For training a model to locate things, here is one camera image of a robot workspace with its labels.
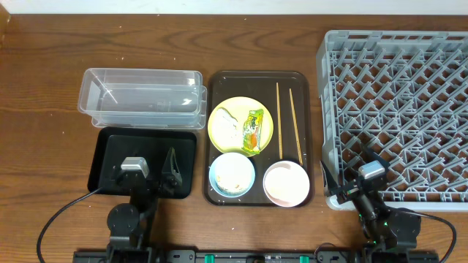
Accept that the white tissue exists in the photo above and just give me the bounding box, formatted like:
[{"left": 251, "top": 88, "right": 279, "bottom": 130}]
[{"left": 212, "top": 107, "right": 238, "bottom": 140}]

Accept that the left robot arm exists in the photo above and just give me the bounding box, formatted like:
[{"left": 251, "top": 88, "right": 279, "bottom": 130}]
[{"left": 105, "top": 148, "right": 182, "bottom": 263}]

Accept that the right wooden chopstick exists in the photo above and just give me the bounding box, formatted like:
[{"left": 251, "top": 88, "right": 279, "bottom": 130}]
[{"left": 289, "top": 88, "right": 303, "bottom": 166}]

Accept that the grey dishwasher rack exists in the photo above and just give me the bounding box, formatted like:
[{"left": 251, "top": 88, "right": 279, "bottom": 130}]
[{"left": 317, "top": 30, "right": 467, "bottom": 212}]

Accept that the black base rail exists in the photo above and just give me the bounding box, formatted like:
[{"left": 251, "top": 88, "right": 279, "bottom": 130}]
[{"left": 72, "top": 249, "right": 439, "bottom": 263}]

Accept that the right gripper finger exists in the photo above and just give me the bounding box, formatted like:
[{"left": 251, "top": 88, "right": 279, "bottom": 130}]
[
  {"left": 361, "top": 144, "right": 390, "bottom": 170},
  {"left": 320, "top": 161, "right": 339, "bottom": 197}
]

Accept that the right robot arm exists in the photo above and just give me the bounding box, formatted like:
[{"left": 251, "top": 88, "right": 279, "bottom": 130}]
[{"left": 320, "top": 145, "right": 421, "bottom": 262}]

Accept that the left wooden chopstick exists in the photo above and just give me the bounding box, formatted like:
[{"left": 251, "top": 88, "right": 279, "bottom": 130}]
[{"left": 276, "top": 83, "right": 283, "bottom": 159}]

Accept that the wooden chopstick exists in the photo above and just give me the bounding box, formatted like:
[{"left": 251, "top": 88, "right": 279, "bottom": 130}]
[
  {"left": 276, "top": 83, "right": 283, "bottom": 159},
  {"left": 289, "top": 88, "right": 303, "bottom": 166}
]

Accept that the pink bowl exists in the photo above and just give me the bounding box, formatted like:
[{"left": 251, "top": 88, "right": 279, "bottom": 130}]
[{"left": 263, "top": 161, "right": 311, "bottom": 207}]

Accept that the green snack wrapper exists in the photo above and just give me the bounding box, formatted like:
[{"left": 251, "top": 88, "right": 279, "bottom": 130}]
[{"left": 242, "top": 109, "right": 264, "bottom": 155}]

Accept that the clear plastic waste bin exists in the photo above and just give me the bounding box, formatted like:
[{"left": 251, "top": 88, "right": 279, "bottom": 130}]
[{"left": 78, "top": 68, "right": 208, "bottom": 130}]

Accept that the blue bowl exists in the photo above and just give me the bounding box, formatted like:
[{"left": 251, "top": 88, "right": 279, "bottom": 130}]
[{"left": 208, "top": 153, "right": 256, "bottom": 198}]

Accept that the yellow plate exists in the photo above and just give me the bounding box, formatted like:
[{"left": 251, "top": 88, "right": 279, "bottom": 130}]
[{"left": 208, "top": 96, "right": 274, "bottom": 157}]

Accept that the dark brown serving tray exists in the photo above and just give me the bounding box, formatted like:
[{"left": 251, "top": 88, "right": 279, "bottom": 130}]
[{"left": 203, "top": 71, "right": 314, "bottom": 207}]

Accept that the black waste tray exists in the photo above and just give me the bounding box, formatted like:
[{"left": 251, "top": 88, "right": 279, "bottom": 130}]
[{"left": 87, "top": 127, "right": 197, "bottom": 199}]

